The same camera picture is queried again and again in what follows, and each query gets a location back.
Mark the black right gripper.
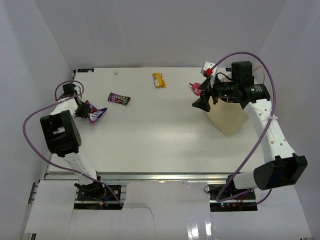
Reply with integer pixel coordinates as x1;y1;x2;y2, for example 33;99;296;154
192;74;239;112

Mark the purple white snack packet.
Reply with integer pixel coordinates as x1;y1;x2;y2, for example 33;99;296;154
84;100;108;124

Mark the purple chocolate bar wrapper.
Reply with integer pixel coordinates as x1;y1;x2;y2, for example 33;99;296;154
107;92;131;106

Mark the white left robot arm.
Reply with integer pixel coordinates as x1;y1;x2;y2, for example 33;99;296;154
40;83;106;200

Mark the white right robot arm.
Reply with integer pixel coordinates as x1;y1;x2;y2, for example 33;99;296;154
192;61;308;200

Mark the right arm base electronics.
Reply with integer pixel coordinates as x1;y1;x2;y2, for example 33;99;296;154
203;184;258;213

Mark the brown paper bag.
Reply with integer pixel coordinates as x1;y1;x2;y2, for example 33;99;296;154
206;97;249;137

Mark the red candy packet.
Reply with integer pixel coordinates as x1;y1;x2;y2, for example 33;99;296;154
189;82;202;96

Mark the yellow snack bar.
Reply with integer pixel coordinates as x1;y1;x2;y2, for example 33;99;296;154
152;72;166;88

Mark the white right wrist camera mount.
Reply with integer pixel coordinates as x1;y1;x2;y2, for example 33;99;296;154
200;61;217;87

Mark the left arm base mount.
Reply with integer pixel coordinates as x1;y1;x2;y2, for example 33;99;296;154
73;188;123;211

